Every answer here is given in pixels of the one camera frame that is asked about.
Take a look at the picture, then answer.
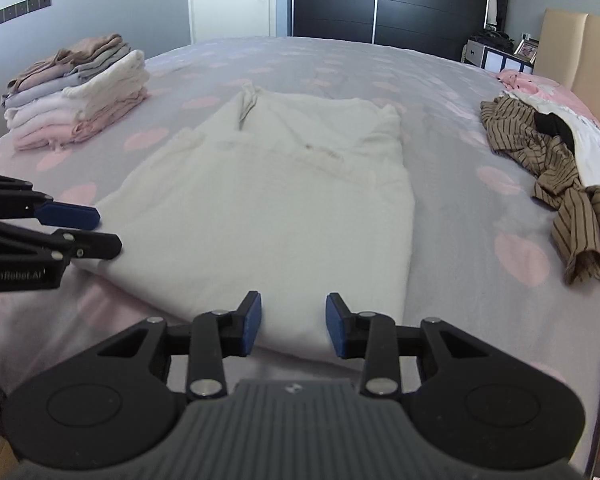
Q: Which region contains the white bedside cabinet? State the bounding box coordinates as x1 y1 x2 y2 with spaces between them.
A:
462 40 533 74

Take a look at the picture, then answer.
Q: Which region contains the folded white garment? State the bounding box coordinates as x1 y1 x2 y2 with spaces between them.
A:
4 50 149 132

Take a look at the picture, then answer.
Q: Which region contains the grey wall switch panel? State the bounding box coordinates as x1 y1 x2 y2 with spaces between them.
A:
0 0 52 25

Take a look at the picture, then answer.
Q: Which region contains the cream white long-sleeve shirt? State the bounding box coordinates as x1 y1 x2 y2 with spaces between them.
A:
82 84 415 361

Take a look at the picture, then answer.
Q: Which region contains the folded beige garment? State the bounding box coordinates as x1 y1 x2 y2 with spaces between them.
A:
6 34 122 93

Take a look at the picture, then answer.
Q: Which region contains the brown striped garment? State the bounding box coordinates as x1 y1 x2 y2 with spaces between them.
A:
480 96 600 284

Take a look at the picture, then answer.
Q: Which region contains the black sliding wardrobe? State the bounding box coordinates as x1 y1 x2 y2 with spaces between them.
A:
291 0 508 61

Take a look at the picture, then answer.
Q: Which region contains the beige padded headboard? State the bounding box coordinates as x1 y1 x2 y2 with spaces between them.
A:
534 9 600 121

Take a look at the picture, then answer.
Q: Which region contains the white printed garment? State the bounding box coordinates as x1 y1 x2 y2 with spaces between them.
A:
503 90 600 186

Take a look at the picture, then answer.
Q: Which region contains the folded grey garment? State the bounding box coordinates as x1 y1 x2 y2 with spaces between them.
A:
1 42 131 108

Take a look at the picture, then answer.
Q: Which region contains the grey pink-dotted bed cover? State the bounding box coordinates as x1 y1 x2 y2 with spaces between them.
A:
0 34 600 466

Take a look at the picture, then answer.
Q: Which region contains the pink pillow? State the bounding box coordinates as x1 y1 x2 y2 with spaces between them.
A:
494 68 600 128

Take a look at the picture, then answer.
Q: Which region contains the picture frame on cabinet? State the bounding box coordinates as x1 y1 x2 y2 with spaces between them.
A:
515 38 539 64

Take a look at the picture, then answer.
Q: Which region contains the folded pink garment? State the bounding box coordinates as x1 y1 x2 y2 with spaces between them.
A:
12 88 149 151

